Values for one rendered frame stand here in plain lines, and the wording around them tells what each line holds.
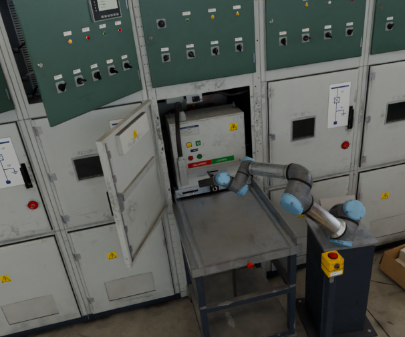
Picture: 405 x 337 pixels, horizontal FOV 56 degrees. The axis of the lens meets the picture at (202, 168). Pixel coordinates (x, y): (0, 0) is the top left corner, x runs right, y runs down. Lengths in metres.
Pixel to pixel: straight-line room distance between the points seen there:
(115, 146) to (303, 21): 1.30
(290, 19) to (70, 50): 1.24
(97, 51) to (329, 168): 1.76
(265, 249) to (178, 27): 1.30
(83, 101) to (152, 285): 1.55
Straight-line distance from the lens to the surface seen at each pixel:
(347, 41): 2.61
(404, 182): 3.31
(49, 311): 3.08
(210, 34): 2.25
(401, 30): 2.81
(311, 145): 2.69
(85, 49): 1.96
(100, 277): 2.86
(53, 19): 1.87
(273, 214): 2.38
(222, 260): 2.07
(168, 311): 3.03
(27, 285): 2.93
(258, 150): 2.57
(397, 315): 3.09
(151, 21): 2.19
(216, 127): 2.46
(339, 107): 2.70
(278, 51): 2.40
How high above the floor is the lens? 2.19
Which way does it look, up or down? 27 degrees down
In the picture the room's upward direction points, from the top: 6 degrees counter-clockwise
